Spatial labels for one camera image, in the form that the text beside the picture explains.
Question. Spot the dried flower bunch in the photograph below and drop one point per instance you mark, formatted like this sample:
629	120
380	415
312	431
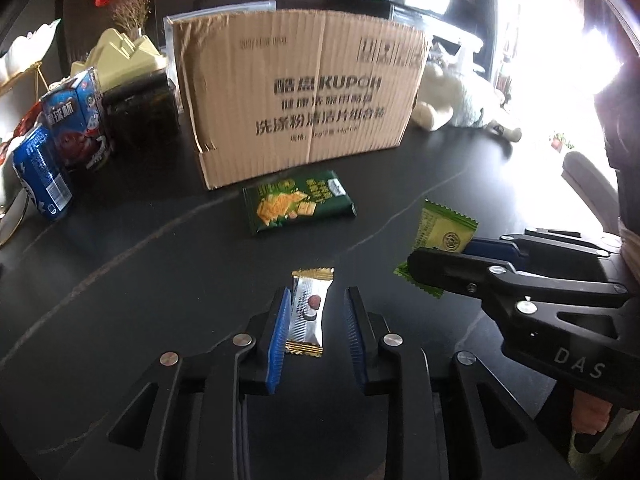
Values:
132	15

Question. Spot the red snack packet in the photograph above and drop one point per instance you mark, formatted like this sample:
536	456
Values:
27	122

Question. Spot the blue soda can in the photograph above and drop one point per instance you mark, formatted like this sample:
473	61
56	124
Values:
42	175

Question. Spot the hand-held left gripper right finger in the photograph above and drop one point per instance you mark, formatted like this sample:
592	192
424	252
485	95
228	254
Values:
354	340

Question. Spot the grey chair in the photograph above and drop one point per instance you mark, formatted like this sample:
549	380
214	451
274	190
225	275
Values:
585	180

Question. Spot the dark green cracker packet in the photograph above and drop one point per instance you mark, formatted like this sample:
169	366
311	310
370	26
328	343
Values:
295	202

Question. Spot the blue snack carton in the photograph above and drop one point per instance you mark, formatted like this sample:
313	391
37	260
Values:
75	120

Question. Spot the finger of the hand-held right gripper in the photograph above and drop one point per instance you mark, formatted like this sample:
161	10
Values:
492	246
440	267

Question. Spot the dark snack jar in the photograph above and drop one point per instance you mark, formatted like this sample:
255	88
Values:
140	110

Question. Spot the cardboard box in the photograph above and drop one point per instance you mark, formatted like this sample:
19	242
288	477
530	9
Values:
300	110

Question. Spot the white plush toy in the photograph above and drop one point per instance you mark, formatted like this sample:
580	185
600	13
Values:
465	100

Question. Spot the gold and silver snack packet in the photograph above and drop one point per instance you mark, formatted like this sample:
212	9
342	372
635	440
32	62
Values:
307	310

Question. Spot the yellow-green mountain-shaped holder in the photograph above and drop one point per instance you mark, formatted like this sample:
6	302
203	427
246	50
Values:
120	55

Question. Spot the clear plastic container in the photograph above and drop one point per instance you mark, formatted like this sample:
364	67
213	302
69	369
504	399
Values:
225	10

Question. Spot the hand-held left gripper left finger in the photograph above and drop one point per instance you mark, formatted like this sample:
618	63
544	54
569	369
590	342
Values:
279	340

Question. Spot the yellow-green candy packet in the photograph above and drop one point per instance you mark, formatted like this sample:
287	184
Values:
442	230

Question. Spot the person's right hand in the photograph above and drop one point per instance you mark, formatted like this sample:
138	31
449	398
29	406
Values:
592	412

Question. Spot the small potted plant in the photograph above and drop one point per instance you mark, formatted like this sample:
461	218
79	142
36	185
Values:
561	141

